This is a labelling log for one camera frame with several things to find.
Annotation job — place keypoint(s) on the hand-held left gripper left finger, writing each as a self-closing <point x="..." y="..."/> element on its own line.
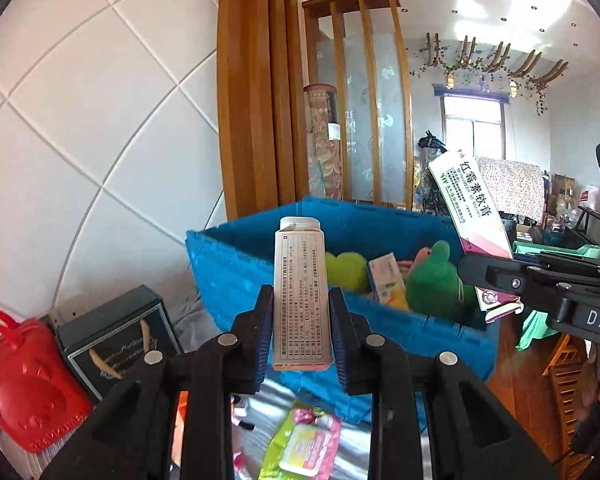
<point x="265" y="340"/>

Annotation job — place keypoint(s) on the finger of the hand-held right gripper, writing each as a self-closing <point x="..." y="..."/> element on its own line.
<point x="579" y="269"/>
<point x="504" y="277"/>

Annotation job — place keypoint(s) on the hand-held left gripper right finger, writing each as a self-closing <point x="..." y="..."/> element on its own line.
<point x="339" y="340"/>

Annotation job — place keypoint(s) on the grey printed medicine box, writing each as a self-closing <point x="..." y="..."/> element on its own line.
<point x="300" y="300"/>

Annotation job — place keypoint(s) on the blue plastic crate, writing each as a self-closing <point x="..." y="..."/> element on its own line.
<point x="230" y="270"/>

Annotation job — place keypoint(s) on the white pink ointment box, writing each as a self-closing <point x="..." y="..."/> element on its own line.
<point x="469" y="200"/>

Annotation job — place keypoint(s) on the green cloth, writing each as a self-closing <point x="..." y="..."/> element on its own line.
<point x="534" y="330"/>

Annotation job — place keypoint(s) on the green heart plush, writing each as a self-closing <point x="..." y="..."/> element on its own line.
<point x="347" y="272"/>

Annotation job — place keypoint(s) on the green plush toy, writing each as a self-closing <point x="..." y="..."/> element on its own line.
<point x="437" y="290"/>

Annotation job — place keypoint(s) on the small white yellow box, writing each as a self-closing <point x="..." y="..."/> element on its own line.
<point x="387" y="280"/>

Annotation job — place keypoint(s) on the wooden slatted rack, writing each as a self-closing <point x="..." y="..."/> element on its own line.
<point x="564" y="395"/>

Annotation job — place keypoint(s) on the floral cloth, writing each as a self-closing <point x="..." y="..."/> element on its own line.
<point x="514" y="185"/>

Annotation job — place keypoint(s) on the green pink wipes pack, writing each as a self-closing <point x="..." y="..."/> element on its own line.
<point x="305" y="450"/>

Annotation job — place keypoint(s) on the black gift box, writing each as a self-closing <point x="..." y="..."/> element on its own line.
<point x="125" y="330"/>

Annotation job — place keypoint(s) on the window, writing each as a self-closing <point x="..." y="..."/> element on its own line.
<point x="472" y="130"/>

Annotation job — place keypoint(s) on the rolled patterned carpet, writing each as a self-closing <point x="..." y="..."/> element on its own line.
<point x="322" y="150"/>

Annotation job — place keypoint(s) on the ceiling vine trellis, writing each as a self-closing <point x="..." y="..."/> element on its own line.
<point x="524" y="67"/>

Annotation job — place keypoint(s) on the wooden frosted glass partition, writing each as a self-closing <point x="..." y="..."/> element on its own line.
<point x="374" y="110"/>

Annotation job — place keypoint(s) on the red plastic bear bag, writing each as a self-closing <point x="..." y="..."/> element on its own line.
<point x="25" y="400"/>

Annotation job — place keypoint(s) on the wooden pillar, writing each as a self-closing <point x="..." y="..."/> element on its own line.
<point x="250" y="85"/>

